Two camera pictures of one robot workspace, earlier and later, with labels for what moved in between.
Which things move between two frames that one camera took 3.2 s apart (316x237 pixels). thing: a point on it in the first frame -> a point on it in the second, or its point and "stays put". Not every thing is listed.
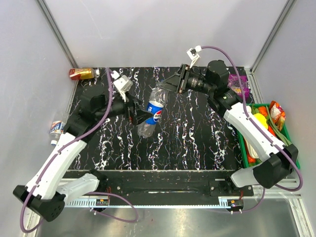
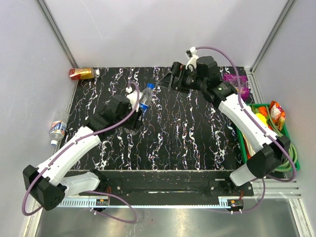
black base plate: x=155 y=184 stays put
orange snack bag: x=278 y=114 stays put
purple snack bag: x=233 y=83 stays put
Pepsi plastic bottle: x=157 y=101 -> x=145 y=98
